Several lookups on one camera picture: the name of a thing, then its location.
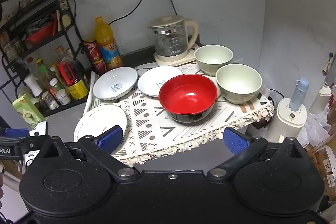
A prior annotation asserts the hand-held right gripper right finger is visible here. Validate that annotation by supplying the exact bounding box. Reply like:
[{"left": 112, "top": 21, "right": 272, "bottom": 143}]
[{"left": 207, "top": 127, "right": 305, "bottom": 182}]

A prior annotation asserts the red and black bowl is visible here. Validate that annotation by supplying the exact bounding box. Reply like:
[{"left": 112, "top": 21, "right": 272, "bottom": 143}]
[{"left": 159, "top": 73, "right": 218, "bottom": 123}]

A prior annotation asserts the pale blue bottle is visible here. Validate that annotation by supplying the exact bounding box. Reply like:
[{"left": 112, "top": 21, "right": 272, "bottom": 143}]
[{"left": 289, "top": 77, "right": 310, "bottom": 111}]

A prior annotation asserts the glass jar with silver cap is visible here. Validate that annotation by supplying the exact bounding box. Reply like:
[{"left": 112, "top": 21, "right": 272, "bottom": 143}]
[{"left": 42, "top": 91, "right": 59, "bottom": 110}]

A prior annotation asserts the glass jar with lid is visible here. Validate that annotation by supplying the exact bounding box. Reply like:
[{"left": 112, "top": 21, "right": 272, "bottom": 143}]
[{"left": 147, "top": 15, "right": 198, "bottom": 58}]

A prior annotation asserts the green carton box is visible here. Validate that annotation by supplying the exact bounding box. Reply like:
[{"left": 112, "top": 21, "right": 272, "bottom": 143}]
[{"left": 12, "top": 94, "right": 46, "bottom": 131}]

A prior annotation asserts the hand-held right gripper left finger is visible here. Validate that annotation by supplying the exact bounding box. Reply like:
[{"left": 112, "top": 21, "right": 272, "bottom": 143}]
[{"left": 39, "top": 125, "right": 141, "bottom": 182}]

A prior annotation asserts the white-capped plastic jar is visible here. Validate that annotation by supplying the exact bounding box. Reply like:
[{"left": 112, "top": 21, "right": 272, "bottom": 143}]
[{"left": 56, "top": 89, "right": 71, "bottom": 106}]

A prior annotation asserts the bottle with large white cap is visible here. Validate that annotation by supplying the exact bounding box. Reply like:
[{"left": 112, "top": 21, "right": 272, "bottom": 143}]
[{"left": 24, "top": 74, "right": 42, "bottom": 97}]

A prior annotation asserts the white cylindrical appliance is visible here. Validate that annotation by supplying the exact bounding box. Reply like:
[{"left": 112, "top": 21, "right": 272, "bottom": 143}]
[{"left": 310, "top": 82, "right": 332, "bottom": 114}]

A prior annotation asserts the red-labelled small bottle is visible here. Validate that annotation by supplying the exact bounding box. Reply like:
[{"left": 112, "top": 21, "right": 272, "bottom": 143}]
[{"left": 49, "top": 78, "right": 65, "bottom": 98}]

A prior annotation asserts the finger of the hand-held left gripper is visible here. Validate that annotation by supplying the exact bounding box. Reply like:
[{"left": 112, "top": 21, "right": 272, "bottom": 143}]
[{"left": 0, "top": 128, "right": 50, "bottom": 146}]

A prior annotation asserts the bottle with tan cap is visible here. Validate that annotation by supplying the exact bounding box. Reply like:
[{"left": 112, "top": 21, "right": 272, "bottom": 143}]
[{"left": 55, "top": 46, "right": 72, "bottom": 67}]

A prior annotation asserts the white plate with blue print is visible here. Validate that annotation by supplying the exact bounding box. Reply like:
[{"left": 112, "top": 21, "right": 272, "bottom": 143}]
[{"left": 93, "top": 67, "right": 138, "bottom": 100}]

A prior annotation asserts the dark sauce bottle yellow label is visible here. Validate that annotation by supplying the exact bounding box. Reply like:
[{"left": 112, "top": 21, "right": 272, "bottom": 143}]
[{"left": 56, "top": 56, "right": 89, "bottom": 100}]

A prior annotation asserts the cardboard box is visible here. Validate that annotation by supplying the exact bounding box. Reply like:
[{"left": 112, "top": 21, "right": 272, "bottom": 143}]
[{"left": 304, "top": 145, "right": 336, "bottom": 195}]

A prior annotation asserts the patterned fringed table cloth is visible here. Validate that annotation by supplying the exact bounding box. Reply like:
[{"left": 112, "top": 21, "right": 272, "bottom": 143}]
[{"left": 83, "top": 60, "right": 275, "bottom": 167}]

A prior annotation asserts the small white upturned bowl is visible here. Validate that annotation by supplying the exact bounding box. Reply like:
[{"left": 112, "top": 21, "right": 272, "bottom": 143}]
[{"left": 137, "top": 66, "right": 183, "bottom": 97}]

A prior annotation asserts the black metal rack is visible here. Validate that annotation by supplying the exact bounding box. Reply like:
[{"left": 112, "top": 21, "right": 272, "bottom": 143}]
[{"left": 0, "top": 0, "right": 91, "bottom": 118}]

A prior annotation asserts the red plastic basket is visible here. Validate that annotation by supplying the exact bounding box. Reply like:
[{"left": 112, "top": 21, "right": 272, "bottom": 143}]
[{"left": 25, "top": 22, "right": 57, "bottom": 46}]

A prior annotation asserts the white countertop appliance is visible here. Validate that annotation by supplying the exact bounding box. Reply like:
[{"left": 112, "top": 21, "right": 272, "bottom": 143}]
[{"left": 268, "top": 98, "right": 307, "bottom": 143}]

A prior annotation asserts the cream scale base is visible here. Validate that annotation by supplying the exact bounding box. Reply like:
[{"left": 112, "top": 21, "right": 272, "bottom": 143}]
[{"left": 153, "top": 43, "right": 202, "bottom": 66}]

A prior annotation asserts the plain white plate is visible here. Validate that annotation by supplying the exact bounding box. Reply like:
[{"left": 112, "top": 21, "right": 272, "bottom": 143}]
[{"left": 73, "top": 104, "right": 128, "bottom": 143}]

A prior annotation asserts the oil bottle with yellow cap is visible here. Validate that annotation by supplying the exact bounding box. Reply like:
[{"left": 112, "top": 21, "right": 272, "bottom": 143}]
[{"left": 35, "top": 57, "right": 53, "bottom": 88}]

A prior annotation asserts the orange juice bottle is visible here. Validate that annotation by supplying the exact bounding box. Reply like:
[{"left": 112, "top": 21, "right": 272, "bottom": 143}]
[{"left": 94, "top": 17, "right": 124, "bottom": 70}]

